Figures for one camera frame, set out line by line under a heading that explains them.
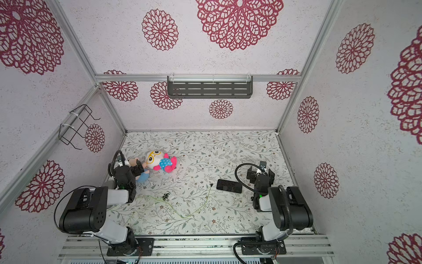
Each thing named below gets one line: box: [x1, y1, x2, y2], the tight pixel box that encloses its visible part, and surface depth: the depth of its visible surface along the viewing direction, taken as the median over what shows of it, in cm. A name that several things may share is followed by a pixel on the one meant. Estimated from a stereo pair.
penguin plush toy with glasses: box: [146, 149, 178, 174], surface depth 99 cm
